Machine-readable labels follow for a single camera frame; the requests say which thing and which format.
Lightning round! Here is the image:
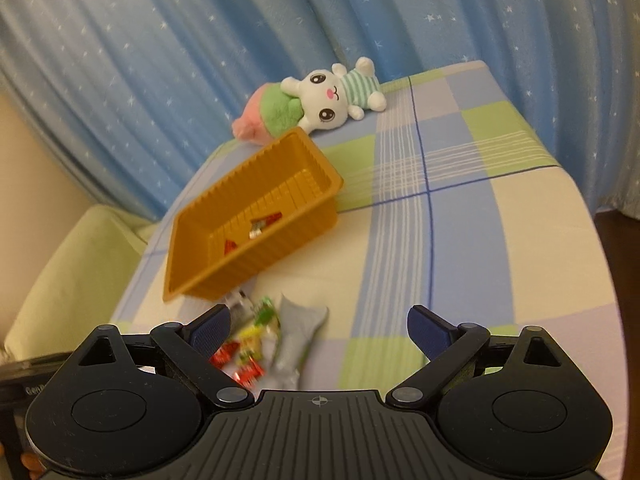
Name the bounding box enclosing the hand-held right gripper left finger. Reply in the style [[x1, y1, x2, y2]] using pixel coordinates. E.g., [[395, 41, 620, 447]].
[[65, 304, 256, 409]]

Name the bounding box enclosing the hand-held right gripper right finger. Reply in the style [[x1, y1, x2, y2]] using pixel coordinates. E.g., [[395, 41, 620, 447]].
[[387, 304, 571, 409]]

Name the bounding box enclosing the yellow green candy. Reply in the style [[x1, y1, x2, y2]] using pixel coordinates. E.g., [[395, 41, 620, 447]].
[[235, 325, 266, 361]]

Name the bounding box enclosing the grey snack packet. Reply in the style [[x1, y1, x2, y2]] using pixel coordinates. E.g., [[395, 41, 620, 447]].
[[260, 292, 331, 391]]

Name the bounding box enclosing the orange ribbed plastic tray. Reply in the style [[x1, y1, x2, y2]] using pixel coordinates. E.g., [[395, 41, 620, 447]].
[[161, 126, 345, 302]]

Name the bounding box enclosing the person's left hand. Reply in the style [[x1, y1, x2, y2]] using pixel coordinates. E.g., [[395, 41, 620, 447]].
[[21, 452, 43, 480]]

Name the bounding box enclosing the green cushioned chair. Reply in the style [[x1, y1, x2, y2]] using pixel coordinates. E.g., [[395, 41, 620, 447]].
[[0, 204, 161, 361]]

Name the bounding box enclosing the white rabbit plush toy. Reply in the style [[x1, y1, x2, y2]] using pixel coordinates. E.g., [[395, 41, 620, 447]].
[[231, 56, 388, 145]]

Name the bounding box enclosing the blue star-print curtain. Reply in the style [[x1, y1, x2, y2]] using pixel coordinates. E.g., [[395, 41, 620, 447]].
[[0, 0, 640, 222]]

